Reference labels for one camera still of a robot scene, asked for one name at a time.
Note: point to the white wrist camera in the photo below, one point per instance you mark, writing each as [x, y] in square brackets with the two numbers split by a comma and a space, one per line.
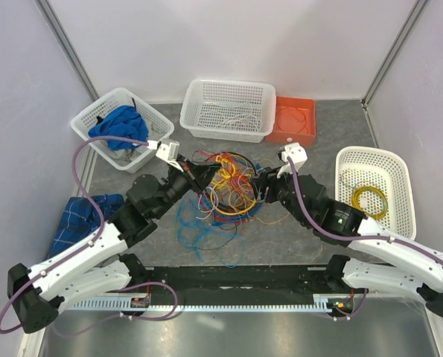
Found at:
[167, 150]
[294, 156]

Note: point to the aluminium frame post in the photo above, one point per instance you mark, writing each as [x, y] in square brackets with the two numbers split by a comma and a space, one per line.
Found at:
[400, 40]
[61, 36]

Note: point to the grey cloth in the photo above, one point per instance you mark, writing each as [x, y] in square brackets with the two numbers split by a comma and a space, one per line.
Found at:
[156, 130]

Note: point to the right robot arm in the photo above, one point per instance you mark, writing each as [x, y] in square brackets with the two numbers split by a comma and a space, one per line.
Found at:
[408, 267]

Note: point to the white perforated basket right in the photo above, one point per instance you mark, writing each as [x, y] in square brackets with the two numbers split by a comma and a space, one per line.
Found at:
[376, 181]

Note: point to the aluminium frame post right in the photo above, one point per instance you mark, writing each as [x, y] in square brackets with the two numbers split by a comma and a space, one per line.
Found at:
[400, 40]

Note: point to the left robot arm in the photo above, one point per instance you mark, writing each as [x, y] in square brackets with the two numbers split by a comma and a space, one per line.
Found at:
[98, 263]

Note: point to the white perforated basket left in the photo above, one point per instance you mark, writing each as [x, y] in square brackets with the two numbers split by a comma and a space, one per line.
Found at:
[98, 110]

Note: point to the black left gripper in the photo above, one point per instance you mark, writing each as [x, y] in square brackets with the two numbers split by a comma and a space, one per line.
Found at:
[202, 175]

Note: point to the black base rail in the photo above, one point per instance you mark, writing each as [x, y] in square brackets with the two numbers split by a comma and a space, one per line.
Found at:
[300, 279]

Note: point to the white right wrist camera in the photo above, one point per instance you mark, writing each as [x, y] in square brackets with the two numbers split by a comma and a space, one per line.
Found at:
[294, 156]

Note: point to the blue plaid cloth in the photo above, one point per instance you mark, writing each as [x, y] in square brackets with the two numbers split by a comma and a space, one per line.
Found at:
[80, 218]

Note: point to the white perforated basket middle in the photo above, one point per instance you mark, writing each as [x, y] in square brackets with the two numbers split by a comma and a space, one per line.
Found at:
[229, 110]

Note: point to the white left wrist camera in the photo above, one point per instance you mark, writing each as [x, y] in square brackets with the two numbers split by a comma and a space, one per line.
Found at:
[167, 150]

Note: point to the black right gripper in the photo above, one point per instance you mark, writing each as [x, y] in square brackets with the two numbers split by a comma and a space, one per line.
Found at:
[268, 178]

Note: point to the slotted cable duct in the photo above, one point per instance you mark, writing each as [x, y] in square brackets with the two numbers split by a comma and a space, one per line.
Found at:
[244, 300]

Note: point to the white perforated basket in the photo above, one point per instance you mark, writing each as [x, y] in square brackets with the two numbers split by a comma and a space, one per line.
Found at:
[376, 181]
[98, 110]
[229, 110]

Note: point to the orange plastic tray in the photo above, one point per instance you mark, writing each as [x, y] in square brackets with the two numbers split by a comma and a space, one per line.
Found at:
[295, 121]

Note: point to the aluminium frame post left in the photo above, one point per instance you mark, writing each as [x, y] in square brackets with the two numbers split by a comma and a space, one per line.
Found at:
[61, 36]

